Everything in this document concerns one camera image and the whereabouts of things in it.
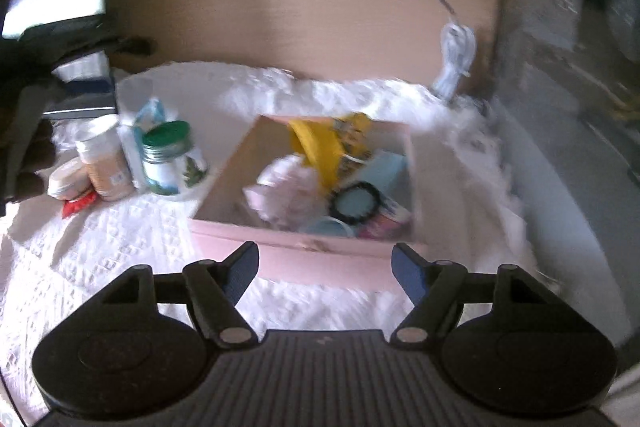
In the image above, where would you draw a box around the white cable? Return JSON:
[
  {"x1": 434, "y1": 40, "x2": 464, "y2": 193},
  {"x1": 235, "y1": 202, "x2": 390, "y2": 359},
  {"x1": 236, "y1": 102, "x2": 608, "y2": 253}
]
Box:
[{"x1": 375, "y1": 0, "x2": 476, "y2": 100}]

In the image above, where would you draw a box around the person's left hand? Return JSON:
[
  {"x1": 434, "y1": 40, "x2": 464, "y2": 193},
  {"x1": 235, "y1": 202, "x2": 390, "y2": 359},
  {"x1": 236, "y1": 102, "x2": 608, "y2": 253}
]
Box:
[{"x1": 12, "y1": 119, "x2": 58, "y2": 204}]

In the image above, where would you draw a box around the blue face mask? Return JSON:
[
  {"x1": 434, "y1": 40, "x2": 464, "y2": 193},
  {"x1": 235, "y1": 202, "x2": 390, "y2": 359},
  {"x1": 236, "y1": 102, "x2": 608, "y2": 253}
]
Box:
[{"x1": 300, "y1": 150, "x2": 408, "y2": 238}]

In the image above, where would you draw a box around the pink cardboard box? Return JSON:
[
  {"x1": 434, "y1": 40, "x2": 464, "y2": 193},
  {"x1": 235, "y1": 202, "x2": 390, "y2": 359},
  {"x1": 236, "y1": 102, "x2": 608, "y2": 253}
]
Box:
[{"x1": 189, "y1": 113, "x2": 426, "y2": 295}]

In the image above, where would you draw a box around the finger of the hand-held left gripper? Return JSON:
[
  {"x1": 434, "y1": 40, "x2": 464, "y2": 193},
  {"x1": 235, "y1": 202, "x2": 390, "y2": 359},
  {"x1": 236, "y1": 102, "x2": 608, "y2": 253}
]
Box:
[
  {"x1": 44, "y1": 77, "x2": 117, "y2": 118},
  {"x1": 47, "y1": 36, "x2": 153, "y2": 68}
]

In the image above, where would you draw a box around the glass jar with brown contents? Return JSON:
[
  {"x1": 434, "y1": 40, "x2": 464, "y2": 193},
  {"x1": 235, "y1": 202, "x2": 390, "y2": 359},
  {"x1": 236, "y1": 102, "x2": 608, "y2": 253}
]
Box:
[{"x1": 75, "y1": 125, "x2": 135, "y2": 202}]

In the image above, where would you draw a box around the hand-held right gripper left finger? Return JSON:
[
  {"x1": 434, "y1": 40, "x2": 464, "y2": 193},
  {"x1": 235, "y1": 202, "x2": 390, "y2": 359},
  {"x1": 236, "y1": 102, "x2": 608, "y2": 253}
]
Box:
[{"x1": 100, "y1": 240, "x2": 261, "y2": 351}]

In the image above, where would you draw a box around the grey metal computer case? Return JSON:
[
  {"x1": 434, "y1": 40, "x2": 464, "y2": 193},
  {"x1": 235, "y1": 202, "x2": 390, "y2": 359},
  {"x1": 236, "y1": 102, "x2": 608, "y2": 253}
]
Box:
[{"x1": 492, "y1": 0, "x2": 640, "y2": 208}]

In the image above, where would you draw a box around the black scrunchie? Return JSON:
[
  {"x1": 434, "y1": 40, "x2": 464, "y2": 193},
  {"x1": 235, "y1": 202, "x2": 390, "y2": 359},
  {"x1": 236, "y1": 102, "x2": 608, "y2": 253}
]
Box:
[{"x1": 327, "y1": 182, "x2": 383, "y2": 225}]

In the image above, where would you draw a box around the white textured blanket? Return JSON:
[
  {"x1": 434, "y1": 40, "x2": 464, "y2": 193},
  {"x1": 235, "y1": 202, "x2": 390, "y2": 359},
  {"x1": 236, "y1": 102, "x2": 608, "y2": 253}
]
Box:
[{"x1": 0, "y1": 59, "x2": 631, "y2": 408}]

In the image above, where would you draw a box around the red packet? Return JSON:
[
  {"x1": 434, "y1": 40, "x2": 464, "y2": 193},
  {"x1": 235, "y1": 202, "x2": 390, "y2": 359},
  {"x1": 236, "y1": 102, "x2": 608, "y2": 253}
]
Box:
[{"x1": 62, "y1": 189, "x2": 97, "y2": 219}]

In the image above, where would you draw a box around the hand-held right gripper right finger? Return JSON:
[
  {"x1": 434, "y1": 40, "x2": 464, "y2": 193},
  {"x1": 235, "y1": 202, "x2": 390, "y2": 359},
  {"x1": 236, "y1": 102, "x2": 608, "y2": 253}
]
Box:
[{"x1": 390, "y1": 242, "x2": 546, "y2": 345}]

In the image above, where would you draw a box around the yellow slipper with charms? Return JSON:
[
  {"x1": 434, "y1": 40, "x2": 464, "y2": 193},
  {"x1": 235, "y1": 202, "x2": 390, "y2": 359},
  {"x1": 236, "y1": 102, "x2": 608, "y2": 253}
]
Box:
[{"x1": 288, "y1": 113, "x2": 376, "y2": 190}]

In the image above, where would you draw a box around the pink dotted cloth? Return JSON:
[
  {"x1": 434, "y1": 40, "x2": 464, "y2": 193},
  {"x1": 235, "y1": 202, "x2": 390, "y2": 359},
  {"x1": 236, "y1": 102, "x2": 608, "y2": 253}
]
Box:
[{"x1": 243, "y1": 153, "x2": 328, "y2": 230}]

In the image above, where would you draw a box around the green-lidded jar with tree label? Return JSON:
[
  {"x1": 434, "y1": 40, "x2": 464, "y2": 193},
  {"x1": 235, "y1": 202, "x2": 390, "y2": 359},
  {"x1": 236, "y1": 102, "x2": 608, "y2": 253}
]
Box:
[{"x1": 141, "y1": 121, "x2": 208, "y2": 196}]

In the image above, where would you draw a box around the blue and white packet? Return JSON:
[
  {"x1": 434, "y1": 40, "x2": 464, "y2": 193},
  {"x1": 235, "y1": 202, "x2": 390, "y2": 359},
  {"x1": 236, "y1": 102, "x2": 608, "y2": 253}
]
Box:
[{"x1": 120, "y1": 97, "x2": 168, "y2": 188}]

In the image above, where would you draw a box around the pink printed pouch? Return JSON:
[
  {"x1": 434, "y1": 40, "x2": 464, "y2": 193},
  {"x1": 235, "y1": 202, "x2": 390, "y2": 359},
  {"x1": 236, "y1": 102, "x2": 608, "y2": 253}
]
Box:
[{"x1": 356, "y1": 199, "x2": 415, "y2": 241}]

